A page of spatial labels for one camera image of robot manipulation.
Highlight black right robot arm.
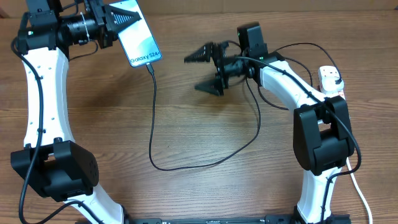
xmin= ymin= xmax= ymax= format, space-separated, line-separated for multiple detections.
xmin=184 ymin=22 xmax=356 ymax=223

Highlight black charging cable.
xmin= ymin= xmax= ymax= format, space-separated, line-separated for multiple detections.
xmin=146 ymin=42 xmax=345 ymax=172

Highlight white power strip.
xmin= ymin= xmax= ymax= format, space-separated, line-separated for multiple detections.
xmin=318 ymin=65 xmax=346 ymax=99

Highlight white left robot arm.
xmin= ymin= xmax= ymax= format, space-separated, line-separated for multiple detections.
xmin=11 ymin=1 xmax=142 ymax=223

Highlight white charger adapter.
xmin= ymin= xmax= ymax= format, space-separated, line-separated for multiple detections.
xmin=320 ymin=76 xmax=345 ymax=95

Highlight blue smartphone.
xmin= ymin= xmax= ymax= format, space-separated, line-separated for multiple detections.
xmin=110 ymin=0 xmax=162 ymax=67

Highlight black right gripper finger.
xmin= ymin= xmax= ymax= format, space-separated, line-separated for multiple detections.
xmin=184 ymin=43 xmax=215 ymax=63
xmin=195 ymin=78 xmax=224 ymax=96

